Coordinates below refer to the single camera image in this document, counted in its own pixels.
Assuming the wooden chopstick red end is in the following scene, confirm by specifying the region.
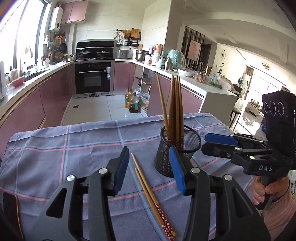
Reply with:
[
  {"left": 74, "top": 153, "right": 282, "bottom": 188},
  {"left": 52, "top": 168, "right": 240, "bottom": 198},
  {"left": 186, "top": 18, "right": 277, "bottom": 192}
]
[
  {"left": 169, "top": 76, "right": 175, "bottom": 144},
  {"left": 175, "top": 77, "right": 180, "bottom": 148},
  {"left": 169, "top": 76, "right": 176, "bottom": 145},
  {"left": 135, "top": 169, "right": 175, "bottom": 241},
  {"left": 177, "top": 76, "right": 184, "bottom": 150},
  {"left": 156, "top": 74, "right": 171, "bottom": 142},
  {"left": 131, "top": 153, "right": 177, "bottom": 239}
]

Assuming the pink sleeve right forearm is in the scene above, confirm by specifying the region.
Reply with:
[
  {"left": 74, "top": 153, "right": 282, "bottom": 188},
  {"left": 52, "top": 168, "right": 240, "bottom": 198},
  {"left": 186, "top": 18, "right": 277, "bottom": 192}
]
[{"left": 264, "top": 187, "right": 295, "bottom": 240}]

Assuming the right hand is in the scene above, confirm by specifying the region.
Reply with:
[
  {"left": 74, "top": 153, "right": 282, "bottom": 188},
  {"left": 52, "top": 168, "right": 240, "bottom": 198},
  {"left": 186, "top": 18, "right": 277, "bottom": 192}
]
[{"left": 252, "top": 176, "right": 290, "bottom": 205}]

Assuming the black mesh utensil cup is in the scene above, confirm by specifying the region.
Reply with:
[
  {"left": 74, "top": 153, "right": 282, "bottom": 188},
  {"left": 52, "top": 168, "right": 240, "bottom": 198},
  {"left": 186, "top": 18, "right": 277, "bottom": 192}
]
[{"left": 154, "top": 126, "right": 201, "bottom": 178}]

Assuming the plaid grey tablecloth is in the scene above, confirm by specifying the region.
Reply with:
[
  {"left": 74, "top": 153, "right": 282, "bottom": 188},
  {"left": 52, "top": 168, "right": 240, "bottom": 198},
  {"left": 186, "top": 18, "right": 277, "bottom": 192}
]
[{"left": 0, "top": 112, "right": 255, "bottom": 241}]

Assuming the dark soy sauce bottle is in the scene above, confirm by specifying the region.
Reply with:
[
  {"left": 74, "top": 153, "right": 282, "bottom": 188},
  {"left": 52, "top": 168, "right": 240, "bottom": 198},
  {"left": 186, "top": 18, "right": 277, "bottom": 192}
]
[{"left": 128, "top": 92, "right": 139, "bottom": 113}]

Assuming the cooking oil bottle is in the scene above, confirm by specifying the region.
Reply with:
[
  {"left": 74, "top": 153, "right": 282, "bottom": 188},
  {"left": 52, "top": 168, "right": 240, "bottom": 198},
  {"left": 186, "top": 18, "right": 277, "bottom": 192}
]
[{"left": 125, "top": 89, "right": 132, "bottom": 108}]

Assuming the steel pot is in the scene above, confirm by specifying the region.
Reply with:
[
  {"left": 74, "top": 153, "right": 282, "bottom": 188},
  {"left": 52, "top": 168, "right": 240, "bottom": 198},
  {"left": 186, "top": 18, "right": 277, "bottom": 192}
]
[{"left": 135, "top": 49, "right": 149, "bottom": 62}]

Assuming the pink bowl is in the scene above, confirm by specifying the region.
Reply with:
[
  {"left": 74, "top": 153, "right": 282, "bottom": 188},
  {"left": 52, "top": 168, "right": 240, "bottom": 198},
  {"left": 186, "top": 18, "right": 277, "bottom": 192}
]
[{"left": 11, "top": 76, "right": 25, "bottom": 88}]

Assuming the black built-in oven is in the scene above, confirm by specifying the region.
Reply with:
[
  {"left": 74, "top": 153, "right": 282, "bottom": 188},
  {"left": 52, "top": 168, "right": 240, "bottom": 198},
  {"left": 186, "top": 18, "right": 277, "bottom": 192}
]
[{"left": 74, "top": 39, "right": 115, "bottom": 98}]

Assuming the white microwave oven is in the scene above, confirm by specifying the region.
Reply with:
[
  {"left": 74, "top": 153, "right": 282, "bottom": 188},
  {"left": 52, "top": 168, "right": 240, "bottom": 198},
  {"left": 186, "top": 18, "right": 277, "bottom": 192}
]
[{"left": 0, "top": 61, "right": 6, "bottom": 100}]

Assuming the white water heater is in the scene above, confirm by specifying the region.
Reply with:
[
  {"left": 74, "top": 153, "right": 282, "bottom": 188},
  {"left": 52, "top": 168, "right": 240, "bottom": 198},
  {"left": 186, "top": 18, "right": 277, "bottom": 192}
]
[{"left": 49, "top": 6, "right": 63, "bottom": 32}]

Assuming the black camera box right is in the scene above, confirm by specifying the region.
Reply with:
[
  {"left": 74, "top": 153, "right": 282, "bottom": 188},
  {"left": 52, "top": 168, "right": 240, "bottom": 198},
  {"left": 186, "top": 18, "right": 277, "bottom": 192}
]
[{"left": 262, "top": 90, "right": 295, "bottom": 158}]

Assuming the wall spice rack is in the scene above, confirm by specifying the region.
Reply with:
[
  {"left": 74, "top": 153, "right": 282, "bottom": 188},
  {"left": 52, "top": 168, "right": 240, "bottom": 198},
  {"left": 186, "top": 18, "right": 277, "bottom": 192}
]
[{"left": 114, "top": 28, "right": 141, "bottom": 47}]

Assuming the pink wall cabinet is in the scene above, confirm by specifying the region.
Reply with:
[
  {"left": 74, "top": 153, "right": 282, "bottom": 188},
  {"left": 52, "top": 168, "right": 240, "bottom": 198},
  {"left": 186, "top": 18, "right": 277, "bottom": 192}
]
[{"left": 61, "top": 1, "right": 89, "bottom": 25}]

